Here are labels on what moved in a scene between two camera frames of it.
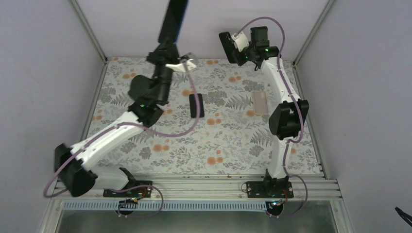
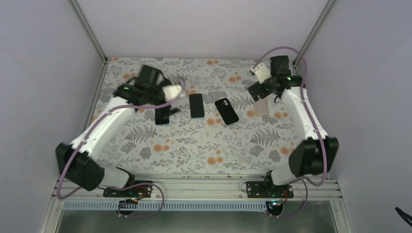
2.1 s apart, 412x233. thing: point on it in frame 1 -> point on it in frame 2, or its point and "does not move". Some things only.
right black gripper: x=241 y=60 -> x=263 y=93
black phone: x=173 y=20 -> x=162 y=115
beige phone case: x=260 y=102 does not move
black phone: x=193 y=105 does not move
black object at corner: x=407 y=218 does not move
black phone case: x=228 y=44 -> x=227 y=111
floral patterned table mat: x=216 y=121 does not move
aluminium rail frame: x=232 y=188 does not move
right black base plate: x=269 y=189 does not move
